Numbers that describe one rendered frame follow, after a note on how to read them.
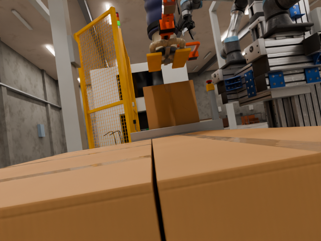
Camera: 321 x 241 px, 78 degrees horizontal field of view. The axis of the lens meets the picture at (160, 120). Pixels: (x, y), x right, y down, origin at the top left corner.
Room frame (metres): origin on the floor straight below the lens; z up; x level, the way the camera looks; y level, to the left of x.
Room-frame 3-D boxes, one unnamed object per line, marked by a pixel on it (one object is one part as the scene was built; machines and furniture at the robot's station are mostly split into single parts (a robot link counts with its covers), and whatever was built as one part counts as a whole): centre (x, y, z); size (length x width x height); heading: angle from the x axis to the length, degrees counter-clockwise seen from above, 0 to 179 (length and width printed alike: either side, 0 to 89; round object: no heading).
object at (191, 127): (1.48, -0.11, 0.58); 0.70 x 0.03 x 0.06; 93
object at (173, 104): (1.83, -0.09, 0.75); 0.60 x 0.40 x 0.40; 2
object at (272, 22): (1.12, -0.76, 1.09); 0.15 x 0.15 x 0.10
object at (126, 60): (3.23, 0.41, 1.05); 1.17 x 0.10 x 2.10; 3
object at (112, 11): (2.45, 0.66, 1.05); 0.87 x 0.10 x 2.10; 55
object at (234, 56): (1.61, -0.69, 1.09); 0.15 x 0.15 x 0.10
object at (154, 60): (1.40, -0.02, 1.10); 0.34 x 0.10 x 0.05; 2
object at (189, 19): (1.76, -0.39, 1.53); 0.09 x 0.08 x 0.12; 44
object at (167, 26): (1.16, -0.12, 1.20); 0.10 x 0.08 x 0.06; 92
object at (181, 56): (1.41, -0.21, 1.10); 0.34 x 0.10 x 0.05; 2
